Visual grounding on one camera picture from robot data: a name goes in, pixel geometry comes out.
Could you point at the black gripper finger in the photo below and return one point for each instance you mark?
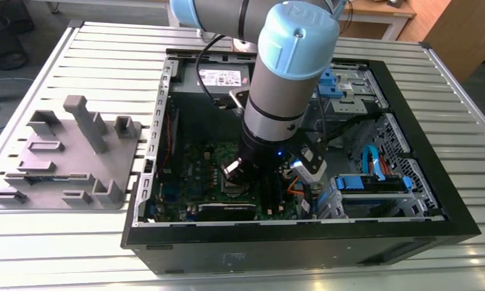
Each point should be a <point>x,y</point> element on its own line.
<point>232,169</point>

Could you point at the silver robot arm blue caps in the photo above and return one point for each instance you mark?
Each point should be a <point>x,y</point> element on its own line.
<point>274,115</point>

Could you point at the green motherboard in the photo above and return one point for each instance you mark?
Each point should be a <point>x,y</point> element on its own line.
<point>197,194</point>

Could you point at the black graphics card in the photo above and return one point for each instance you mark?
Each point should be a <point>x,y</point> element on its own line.
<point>226,212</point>

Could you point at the hard disk in blue carrier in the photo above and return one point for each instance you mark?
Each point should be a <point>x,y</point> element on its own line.
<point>349,183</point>

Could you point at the grey power supply unit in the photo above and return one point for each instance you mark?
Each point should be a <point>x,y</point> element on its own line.
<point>193,103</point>

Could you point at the red inspection sticker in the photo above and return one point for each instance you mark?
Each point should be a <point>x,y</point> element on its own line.
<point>245,80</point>

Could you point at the metal drive cage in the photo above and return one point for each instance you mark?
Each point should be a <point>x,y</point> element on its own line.
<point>344,106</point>

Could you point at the blue plastic disk carrier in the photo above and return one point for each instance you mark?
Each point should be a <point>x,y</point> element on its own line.
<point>333,91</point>

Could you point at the black PC case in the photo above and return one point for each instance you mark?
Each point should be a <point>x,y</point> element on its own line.
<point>306,242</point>

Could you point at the metal disk bay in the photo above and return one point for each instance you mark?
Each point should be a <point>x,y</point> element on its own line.
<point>380,197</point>

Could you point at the grey parts rack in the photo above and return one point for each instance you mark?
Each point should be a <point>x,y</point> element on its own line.
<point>72,163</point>

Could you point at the wooden cabinet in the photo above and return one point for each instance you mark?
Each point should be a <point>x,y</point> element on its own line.
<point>465,30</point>

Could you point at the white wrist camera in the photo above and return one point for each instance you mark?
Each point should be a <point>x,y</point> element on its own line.
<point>310,174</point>

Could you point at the wooden desk white frame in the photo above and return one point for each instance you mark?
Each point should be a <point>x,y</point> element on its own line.
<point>388,10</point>

